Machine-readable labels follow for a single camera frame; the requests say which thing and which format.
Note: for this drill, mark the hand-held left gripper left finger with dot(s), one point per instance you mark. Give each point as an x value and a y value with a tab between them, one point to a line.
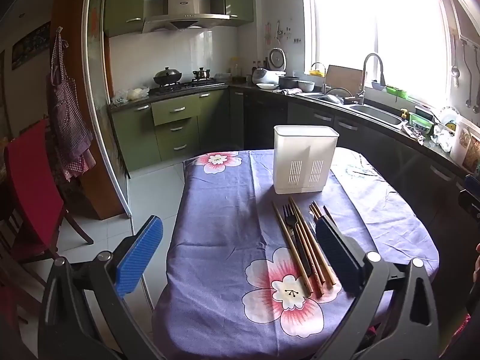
140	255

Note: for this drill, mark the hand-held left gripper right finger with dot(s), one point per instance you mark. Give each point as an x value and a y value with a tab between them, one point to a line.
337	258

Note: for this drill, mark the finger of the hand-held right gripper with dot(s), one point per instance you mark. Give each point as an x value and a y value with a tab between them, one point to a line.
470	204
471	183

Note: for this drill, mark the black plastic fork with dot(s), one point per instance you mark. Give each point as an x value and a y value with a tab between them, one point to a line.
296	232

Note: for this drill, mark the white plastic utensil holder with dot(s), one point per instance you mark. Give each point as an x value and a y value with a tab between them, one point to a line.
303	157

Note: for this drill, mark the person's right hand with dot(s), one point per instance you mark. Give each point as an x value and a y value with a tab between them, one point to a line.
477	262

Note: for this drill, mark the white printed carton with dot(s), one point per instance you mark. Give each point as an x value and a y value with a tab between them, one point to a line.
465	142

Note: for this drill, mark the stacked white plates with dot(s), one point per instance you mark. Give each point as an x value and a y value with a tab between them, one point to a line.
449	116

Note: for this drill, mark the green storage box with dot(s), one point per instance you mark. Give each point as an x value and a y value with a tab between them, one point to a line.
420	123

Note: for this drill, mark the purple floral tablecloth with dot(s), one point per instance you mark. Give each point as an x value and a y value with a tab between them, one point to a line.
221	240

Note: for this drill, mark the small yellow tap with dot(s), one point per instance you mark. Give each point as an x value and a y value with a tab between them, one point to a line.
404	114

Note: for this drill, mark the hanging steel ladles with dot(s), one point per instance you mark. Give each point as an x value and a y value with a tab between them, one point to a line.
467	82

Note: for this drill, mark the steel sink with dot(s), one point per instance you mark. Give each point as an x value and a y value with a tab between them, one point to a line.
377	114

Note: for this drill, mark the green tray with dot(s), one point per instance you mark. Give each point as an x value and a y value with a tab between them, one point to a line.
396	91

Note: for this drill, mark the red chair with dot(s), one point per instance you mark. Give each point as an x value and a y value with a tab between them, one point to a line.
33	191

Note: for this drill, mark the dark wooden chair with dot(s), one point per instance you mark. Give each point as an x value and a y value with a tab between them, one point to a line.
18	281

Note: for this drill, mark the green base cabinets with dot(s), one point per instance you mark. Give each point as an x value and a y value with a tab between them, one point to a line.
176	135

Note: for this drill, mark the blue bowl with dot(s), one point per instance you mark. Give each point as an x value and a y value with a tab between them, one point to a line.
378	85

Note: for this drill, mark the steel faucet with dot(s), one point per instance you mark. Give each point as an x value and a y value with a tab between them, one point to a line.
362	82

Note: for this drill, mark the checked apron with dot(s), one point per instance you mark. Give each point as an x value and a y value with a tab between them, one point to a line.
67	120

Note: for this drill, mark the white plastic bags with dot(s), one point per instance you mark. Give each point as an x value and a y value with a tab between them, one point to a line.
131	94

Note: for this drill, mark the wooden cutting board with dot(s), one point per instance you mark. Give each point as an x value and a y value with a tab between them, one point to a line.
343	77

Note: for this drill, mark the dish cloth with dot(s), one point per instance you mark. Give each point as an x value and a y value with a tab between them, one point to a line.
288	91

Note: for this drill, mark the gas stove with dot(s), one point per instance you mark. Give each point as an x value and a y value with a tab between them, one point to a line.
187	86

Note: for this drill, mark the grey bowl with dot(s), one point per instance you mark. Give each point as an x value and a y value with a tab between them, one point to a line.
306	86

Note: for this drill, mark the black wok with lid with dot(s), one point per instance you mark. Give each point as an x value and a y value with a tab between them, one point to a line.
167	75

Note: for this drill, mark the black cooking pot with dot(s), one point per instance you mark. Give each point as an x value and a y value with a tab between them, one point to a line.
288	82

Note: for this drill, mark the white plate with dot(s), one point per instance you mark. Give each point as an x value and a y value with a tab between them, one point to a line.
267	86

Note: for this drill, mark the yellow basket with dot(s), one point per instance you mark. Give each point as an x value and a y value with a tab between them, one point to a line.
317	71

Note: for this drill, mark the small steel pot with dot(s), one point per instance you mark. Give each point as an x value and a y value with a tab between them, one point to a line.
201	74

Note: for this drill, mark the tall white cooker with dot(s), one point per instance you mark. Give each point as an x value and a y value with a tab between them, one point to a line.
277	59

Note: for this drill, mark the seasoning bottles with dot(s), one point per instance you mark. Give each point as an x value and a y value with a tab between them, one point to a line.
236	69

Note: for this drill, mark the steel range hood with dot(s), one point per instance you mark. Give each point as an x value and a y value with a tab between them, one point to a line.
183	7

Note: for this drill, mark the sliding door frame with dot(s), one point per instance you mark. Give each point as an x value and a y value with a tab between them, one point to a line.
98	101

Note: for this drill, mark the framed wall picture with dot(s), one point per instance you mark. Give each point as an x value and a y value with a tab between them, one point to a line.
32	43

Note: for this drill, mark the green wall cabinets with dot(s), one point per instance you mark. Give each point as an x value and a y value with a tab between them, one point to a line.
123	3

